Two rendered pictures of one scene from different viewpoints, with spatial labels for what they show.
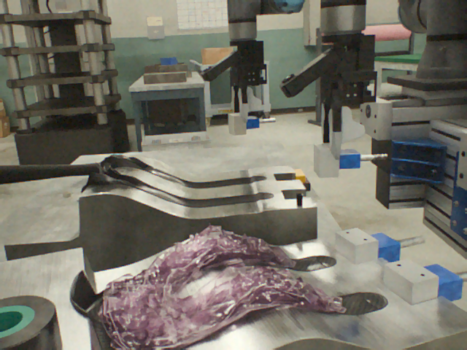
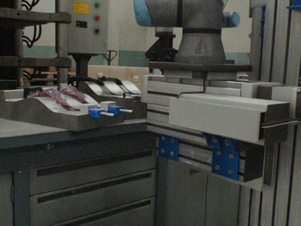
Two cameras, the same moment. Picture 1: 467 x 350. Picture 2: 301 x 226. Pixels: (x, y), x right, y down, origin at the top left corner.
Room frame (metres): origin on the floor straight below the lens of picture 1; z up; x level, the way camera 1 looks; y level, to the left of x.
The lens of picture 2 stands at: (-0.16, -1.34, 1.04)
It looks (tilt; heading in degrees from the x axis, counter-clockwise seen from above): 8 degrees down; 51
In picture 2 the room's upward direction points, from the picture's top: 2 degrees clockwise
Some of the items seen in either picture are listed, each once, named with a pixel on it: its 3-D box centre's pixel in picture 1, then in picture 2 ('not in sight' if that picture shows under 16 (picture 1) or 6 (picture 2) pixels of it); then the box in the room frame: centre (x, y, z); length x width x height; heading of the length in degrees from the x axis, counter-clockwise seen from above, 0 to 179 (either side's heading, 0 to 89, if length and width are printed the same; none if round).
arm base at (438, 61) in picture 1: (451, 55); not in sight; (1.15, -0.54, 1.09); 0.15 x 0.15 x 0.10
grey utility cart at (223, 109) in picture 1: (230, 90); not in sight; (6.83, -0.04, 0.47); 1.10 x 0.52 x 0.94; 103
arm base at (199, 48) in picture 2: not in sight; (200, 46); (0.66, -0.56, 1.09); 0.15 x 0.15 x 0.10
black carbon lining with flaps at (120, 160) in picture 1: (174, 179); (116, 86); (0.80, 0.10, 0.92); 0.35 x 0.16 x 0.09; 92
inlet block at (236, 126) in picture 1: (253, 122); not in sight; (1.27, -0.07, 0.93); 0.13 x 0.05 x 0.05; 107
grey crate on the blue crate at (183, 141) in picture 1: (176, 146); not in sight; (4.05, 0.48, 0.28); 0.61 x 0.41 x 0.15; 96
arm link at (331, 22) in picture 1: (341, 22); (164, 28); (0.82, -0.20, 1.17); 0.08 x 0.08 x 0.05
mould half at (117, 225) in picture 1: (169, 203); (116, 96); (0.81, 0.12, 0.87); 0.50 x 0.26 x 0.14; 92
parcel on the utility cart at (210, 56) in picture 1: (217, 58); not in sight; (6.83, 0.12, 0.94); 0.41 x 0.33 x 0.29; 103
